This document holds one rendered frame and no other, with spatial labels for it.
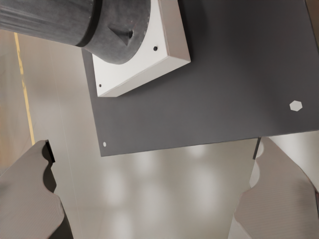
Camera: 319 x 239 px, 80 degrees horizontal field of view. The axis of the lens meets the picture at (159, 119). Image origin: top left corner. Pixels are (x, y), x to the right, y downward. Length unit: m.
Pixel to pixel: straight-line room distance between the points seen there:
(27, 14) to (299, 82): 0.40
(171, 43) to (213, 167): 0.51
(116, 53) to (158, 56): 0.09
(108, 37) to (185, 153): 0.56
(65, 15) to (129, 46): 0.12
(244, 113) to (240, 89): 0.04
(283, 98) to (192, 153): 0.50
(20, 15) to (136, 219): 1.02
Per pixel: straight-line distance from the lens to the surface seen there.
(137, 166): 1.02
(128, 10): 0.39
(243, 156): 0.70
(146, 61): 0.39
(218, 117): 0.38
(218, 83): 0.38
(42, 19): 0.36
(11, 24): 0.37
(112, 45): 0.40
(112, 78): 0.48
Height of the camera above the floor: 0.64
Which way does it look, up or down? 48 degrees down
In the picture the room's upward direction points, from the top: 97 degrees counter-clockwise
